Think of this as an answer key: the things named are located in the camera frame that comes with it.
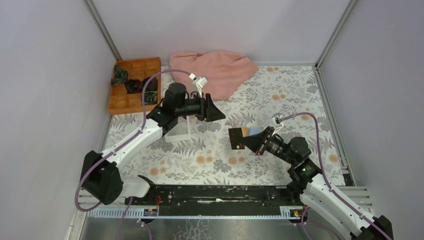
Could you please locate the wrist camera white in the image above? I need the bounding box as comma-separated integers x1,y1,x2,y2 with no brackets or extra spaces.
188,73,208,98
271,114,284,135

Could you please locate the black VIP credit card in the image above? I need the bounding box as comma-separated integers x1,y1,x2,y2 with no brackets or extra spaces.
228,127,245,150

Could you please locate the black rolled sock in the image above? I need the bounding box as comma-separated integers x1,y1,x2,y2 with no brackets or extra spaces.
124,79,143,94
142,77,158,92

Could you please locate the dark patterned rolled sock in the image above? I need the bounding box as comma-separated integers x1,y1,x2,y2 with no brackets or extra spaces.
143,91,158,105

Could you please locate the gold credit card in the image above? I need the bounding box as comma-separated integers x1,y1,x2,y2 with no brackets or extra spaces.
239,126,249,137

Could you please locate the brown leather card holder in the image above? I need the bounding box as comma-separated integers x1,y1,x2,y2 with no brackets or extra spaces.
232,124,264,136

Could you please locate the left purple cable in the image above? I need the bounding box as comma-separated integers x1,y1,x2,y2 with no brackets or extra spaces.
74,69,196,240

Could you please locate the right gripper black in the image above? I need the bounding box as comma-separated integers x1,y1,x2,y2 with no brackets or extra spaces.
238,126,296,166

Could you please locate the green patterned rolled sock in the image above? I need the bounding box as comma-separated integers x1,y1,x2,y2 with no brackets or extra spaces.
110,64,129,86

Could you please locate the black rolled sock right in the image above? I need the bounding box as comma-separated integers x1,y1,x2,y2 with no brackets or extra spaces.
142,77,158,92

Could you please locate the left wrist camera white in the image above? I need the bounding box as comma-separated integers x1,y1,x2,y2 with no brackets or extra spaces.
188,73,208,98

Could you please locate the black rolled sock left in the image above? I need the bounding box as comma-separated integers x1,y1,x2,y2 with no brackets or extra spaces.
124,79,143,94

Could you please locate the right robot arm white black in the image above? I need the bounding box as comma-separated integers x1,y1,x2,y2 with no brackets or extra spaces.
235,126,394,240

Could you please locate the white translucent card box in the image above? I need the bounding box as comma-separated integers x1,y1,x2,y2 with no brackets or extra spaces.
164,116,191,143

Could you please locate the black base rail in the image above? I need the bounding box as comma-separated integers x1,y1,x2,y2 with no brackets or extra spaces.
125,184,306,219

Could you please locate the pink cloth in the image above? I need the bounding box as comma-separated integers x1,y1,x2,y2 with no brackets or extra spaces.
168,50,259,100

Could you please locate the purple cable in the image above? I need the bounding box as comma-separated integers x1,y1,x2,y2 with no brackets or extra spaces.
279,112,393,240
74,69,196,240

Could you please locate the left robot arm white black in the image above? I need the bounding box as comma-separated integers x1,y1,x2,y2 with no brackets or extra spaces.
80,83,226,206

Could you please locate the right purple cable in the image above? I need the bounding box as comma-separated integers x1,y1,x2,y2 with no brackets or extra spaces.
279,112,393,240

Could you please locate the floral table mat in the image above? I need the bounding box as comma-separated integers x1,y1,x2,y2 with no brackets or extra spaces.
121,66,345,186

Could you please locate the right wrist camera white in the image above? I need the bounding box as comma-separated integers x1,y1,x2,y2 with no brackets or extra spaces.
271,114,284,135

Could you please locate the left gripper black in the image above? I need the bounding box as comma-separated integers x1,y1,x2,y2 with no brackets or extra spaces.
174,92,226,123

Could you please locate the wooden compartment tray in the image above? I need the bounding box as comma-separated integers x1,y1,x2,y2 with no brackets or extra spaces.
108,57,162,115

